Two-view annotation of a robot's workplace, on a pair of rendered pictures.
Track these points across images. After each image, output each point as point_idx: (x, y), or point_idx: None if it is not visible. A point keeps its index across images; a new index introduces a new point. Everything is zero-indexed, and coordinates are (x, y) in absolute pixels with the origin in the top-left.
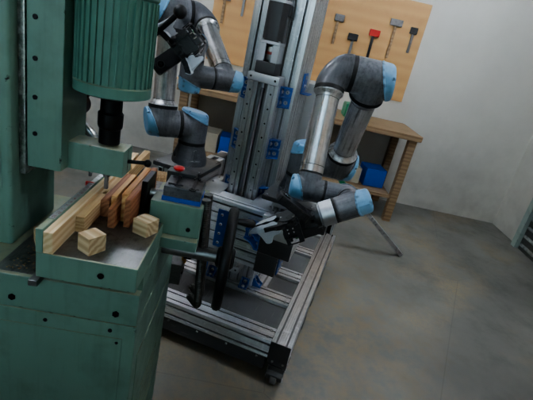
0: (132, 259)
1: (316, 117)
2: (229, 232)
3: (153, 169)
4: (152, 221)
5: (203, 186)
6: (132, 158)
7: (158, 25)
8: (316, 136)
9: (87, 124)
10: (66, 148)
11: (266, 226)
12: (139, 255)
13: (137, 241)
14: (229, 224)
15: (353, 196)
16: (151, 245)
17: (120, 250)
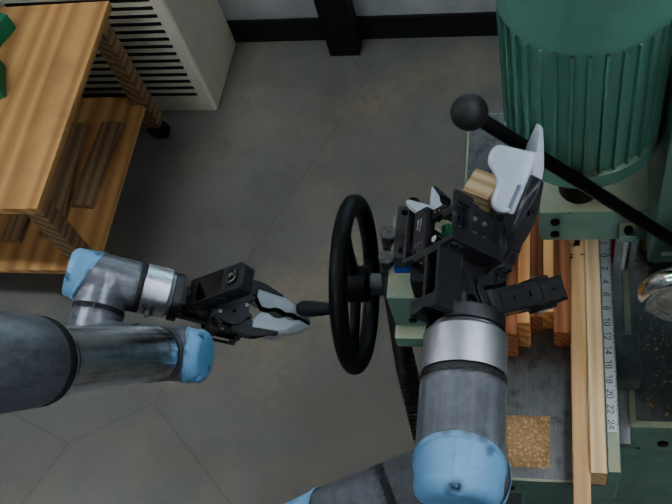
0: (479, 129)
1: (106, 332)
2: (348, 201)
3: (512, 321)
4: (470, 179)
5: (395, 231)
6: (590, 425)
7: (529, 147)
8: (121, 327)
9: (670, 271)
10: (645, 165)
11: (276, 297)
12: (474, 139)
13: (486, 170)
14: (348, 210)
15: (104, 258)
16: (465, 169)
17: (501, 143)
